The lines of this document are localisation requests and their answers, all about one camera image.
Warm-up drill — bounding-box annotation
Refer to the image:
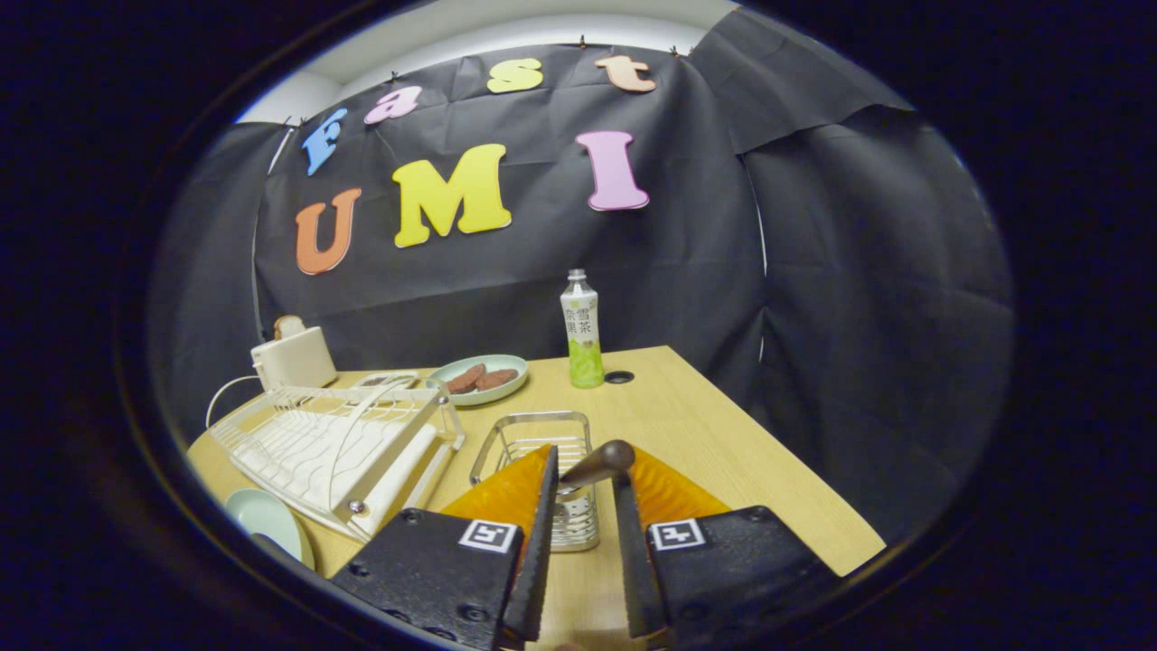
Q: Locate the light green plate with meat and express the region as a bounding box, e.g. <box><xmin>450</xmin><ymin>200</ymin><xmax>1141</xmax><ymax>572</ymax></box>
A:
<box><xmin>427</xmin><ymin>354</ymin><xmax>530</xmax><ymax>407</ymax></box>

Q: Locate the small metal wire basket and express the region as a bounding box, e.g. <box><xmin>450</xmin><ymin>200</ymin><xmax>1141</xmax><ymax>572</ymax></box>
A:
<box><xmin>468</xmin><ymin>411</ymin><xmax>602</xmax><ymax>552</ymax></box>

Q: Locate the green tea bottle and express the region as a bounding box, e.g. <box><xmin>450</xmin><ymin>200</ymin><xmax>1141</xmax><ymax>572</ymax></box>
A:
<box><xmin>560</xmin><ymin>269</ymin><xmax>606</xmax><ymax>390</ymax></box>

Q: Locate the white toaster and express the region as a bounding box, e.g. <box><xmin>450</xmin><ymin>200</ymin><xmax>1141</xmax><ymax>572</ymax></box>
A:
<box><xmin>250</xmin><ymin>326</ymin><xmax>338</xmax><ymax>392</ymax></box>

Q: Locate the metal spoon with dark handle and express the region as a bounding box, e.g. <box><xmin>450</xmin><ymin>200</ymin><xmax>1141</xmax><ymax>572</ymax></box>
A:
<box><xmin>560</xmin><ymin>439</ymin><xmax>637</xmax><ymax>486</ymax></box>

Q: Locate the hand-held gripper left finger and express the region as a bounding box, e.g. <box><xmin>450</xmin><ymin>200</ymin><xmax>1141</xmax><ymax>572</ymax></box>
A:
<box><xmin>330</xmin><ymin>443</ymin><xmax>560</xmax><ymax>651</ymax></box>

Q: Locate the white toaster cable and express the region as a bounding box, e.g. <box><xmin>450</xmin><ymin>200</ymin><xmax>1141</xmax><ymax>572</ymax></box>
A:
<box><xmin>205</xmin><ymin>374</ymin><xmax>265</xmax><ymax>428</ymax></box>

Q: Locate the black backdrop cloth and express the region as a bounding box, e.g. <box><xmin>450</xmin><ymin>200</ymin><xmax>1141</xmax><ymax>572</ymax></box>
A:
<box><xmin>149</xmin><ymin>5</ymin><xmax>1013</xmax><ymax>543</ymax></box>

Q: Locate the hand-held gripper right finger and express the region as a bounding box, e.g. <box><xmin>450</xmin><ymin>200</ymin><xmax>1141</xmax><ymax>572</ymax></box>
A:
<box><xmin>613</xmin><ymin>445</ymin><xmax>842</xmax><ymax>651</ymax></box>

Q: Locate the white wire dish rack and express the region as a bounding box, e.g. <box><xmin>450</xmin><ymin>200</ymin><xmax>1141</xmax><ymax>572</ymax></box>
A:
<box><xmin>210</xmin><ymin>384</ymin><xmax>466</xmax><ymax>543</ymax></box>

